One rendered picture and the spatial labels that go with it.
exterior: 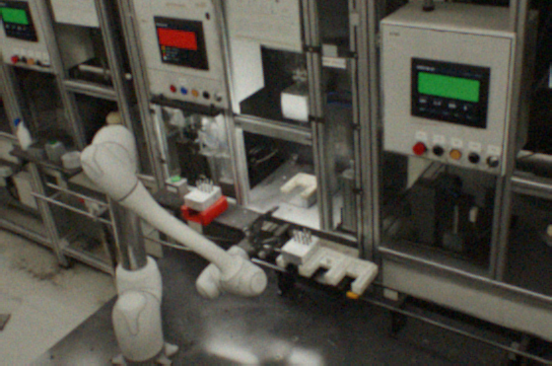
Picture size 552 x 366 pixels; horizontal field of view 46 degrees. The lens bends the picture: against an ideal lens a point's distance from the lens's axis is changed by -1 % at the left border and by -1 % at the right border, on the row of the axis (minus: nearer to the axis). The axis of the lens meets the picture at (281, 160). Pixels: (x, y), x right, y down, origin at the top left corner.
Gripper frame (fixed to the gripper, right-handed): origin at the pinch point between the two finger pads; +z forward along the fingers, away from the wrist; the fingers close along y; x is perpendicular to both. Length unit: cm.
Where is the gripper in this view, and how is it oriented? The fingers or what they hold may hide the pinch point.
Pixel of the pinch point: (278, 220)
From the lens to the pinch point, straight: 251.9
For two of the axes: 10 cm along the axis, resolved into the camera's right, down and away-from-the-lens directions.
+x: -6.1, 0.5, 7.9
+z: 6.4, -5.7, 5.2
